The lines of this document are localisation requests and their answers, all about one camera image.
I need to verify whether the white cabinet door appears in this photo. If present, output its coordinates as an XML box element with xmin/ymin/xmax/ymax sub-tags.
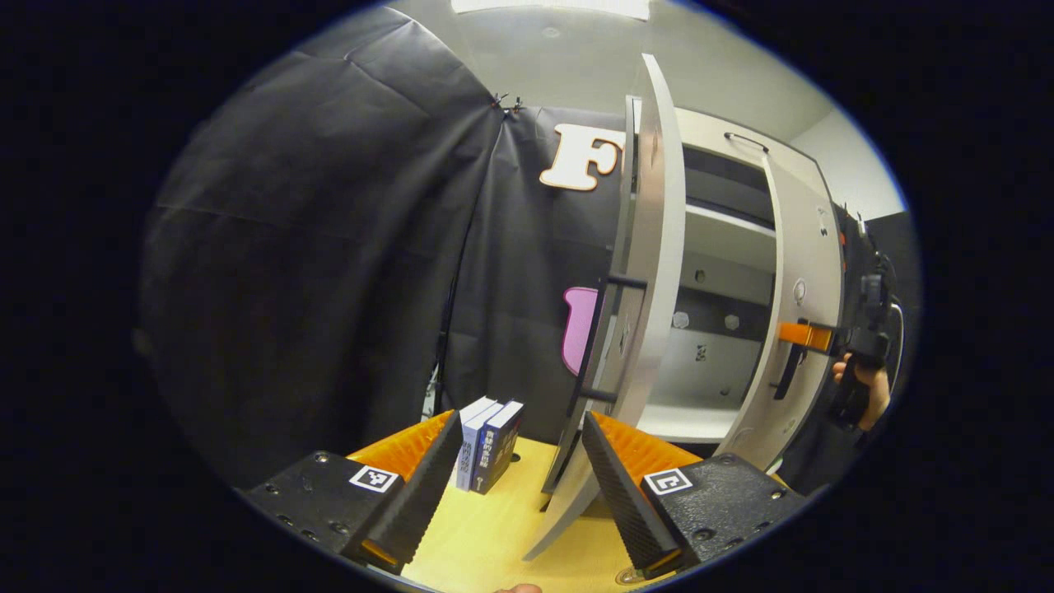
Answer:
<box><xmin>716</xmin><ymin>152</ymin><xmax>846</xmax><ymax>476</ymax></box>
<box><xmin>523</xmin><ymin>54</ymin><xmax>687</xmax><ymax>563</ymax></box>

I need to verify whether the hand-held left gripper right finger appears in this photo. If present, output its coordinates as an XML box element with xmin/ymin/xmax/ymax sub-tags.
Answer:
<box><xmin>581</xmin><ymin>410</ymin><xmax>808</xmax><ymax>579</ymax></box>

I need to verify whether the white cabinet drawer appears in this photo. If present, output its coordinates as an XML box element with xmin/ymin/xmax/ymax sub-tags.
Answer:
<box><xmin>675</xmin><ymin>107</ymin><xmax>828</xmax><ymax>200</ymax></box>

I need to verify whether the ceiling light panel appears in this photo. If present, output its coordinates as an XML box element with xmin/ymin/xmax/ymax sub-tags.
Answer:
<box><xmin>451</xmin><ymin>0</ymin><xmax>651</xmax><ymax>22</ymax></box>

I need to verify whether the white cabinet shelf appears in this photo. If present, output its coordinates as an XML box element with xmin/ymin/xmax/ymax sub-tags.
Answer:
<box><xmin>685</xmin><ymin>203</ymin><xmax>777</xmax><ymax>240</ymax></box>

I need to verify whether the dark blue book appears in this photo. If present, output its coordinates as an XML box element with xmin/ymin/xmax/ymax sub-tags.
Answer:
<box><xmin>475</xmin><ymin>400</ymin><xmax>526</xmax><ymax>496</ymax></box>

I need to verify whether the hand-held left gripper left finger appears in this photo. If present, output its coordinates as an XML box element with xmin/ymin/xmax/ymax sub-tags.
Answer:
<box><xmin>239</xmin><ymin>409</ymin><xmax>464</xmax><ymax>576</ymax></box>

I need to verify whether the black door handle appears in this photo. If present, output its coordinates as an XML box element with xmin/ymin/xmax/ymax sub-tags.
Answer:
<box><xmin>567</xmin><ymin>274</ymin><xmax>649</xmax><ymax>414</ymax></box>
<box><xmin>774</xmin><ymin>320</ymin><xmax>813</xmax><ymax>402</ymax></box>

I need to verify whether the white book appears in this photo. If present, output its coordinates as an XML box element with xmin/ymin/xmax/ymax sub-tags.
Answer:
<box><xmin>455</xmin><ymin>396</ymin><xmax>499</xmax><ymax>492</ymax></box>

